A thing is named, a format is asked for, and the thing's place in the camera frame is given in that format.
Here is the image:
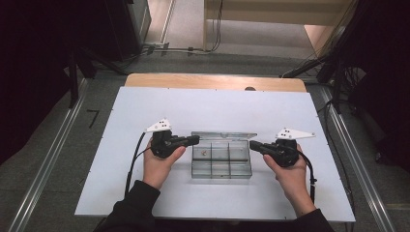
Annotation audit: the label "black tripod stand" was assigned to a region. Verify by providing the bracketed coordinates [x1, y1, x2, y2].
[279, 0, 369, 114]

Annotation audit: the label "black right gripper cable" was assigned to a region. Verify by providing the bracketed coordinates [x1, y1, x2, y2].
[297, 150, 319, 205]

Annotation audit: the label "wooden table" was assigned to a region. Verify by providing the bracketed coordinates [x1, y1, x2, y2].
[124, 72, 308, 94]

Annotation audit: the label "metal floor rail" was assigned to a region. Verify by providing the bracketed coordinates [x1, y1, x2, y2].
[318, 85, 398, 232]
[7, 76, 91, 232]

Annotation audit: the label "clear plastic compartment box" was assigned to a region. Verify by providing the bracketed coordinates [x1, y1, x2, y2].
[190, 130, 258, 180]

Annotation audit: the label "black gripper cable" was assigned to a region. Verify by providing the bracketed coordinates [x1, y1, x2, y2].
[124, 131, 153, 198]
[297, 150, 319, 205]

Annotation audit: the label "dark cabinet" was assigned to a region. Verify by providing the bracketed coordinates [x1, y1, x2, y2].
[105, 0, 153, 64]

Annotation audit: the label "dark curtain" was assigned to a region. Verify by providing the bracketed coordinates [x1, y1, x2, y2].
[0, 0, 112, 166]
[337, 0, 410, 173]

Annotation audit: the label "floor cables with plugs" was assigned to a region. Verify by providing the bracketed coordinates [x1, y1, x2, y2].
[140, 41, 220, 56]

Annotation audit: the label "person's left hand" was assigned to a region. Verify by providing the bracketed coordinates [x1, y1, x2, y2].
[142, 138, 188, 190]

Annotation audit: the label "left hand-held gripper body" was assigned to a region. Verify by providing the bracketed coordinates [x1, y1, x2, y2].
[143, 117, 184, 160]

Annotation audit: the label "black floor cable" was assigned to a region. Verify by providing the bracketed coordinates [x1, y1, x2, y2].
[316, 99, 356, 153]

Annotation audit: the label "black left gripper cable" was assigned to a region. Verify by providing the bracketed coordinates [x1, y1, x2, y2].
[124, 131, 153, 198]

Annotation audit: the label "light wooden shelf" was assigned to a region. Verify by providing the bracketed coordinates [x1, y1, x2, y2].
[202, 0, 356, 51]

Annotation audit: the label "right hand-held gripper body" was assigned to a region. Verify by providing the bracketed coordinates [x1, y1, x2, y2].
[265, 128, 316, 169]

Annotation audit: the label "black metal stand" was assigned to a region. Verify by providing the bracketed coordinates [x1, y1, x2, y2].
[65, 47, 131, 109]

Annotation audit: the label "person's right hand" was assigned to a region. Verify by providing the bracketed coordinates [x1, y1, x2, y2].
[262, 143, 309, 195]

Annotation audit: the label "white board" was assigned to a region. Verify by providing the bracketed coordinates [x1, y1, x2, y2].
[73, 85, 357, 223]

